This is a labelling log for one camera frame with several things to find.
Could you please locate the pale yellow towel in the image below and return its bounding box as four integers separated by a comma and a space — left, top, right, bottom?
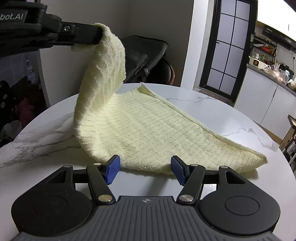
73, 24, 267, 174

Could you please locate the brown wooden chair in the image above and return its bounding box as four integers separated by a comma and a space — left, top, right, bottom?
163, 62, 175, 85

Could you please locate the white kitchen cabinet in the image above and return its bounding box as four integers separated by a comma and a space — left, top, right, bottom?
234, 65, 295, 139

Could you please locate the black framed glass door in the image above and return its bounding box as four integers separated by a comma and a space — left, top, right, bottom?
200, 1, 257, 102

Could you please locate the white toaster appliance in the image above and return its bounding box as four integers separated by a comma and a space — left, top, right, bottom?
249, 56, 266, 69

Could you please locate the black kitchen shelf rack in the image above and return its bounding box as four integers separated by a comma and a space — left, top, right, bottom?
250, 35, 278, 65

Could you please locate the black range hood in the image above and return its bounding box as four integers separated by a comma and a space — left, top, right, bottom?
262, 25, 296, 52

